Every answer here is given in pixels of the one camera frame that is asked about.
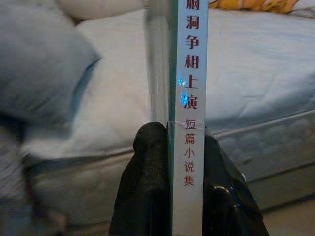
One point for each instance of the yellow cartoon print blanket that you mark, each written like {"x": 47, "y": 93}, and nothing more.
{"x": 258, "y": 5}

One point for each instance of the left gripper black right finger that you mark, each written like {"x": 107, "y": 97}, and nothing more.
{"x": 221, "y": 196}

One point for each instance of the white book red Chinese text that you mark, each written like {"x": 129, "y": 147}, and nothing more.
{"x": 192, "y": 73}

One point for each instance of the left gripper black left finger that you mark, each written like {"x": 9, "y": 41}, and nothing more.
{"x": 145, "y": 177}

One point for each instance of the grey plush pillow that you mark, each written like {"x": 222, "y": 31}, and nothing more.
{"x": 41, "y": 66}

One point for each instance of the white quilted mattress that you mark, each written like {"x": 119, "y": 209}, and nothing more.
{"x": 253, "y": 73}

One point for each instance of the cream twisted long pillow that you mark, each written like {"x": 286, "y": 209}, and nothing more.
{"x": 98, "y": 7}

